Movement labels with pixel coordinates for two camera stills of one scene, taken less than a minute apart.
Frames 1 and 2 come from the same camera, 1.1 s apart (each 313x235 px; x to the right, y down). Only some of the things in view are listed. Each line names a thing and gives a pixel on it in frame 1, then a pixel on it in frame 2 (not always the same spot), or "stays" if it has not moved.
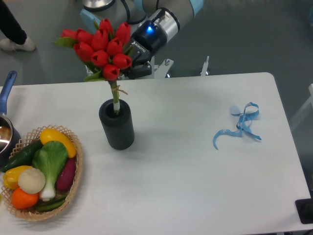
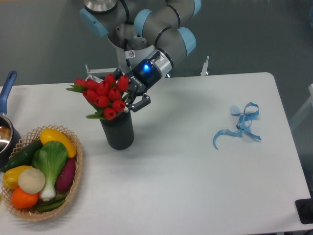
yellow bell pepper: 11,177 stays
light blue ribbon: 251,111 stays
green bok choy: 49,158 stays
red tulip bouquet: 105,52 -> 105,97
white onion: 32,180 stays
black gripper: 147,40 -> 143,78
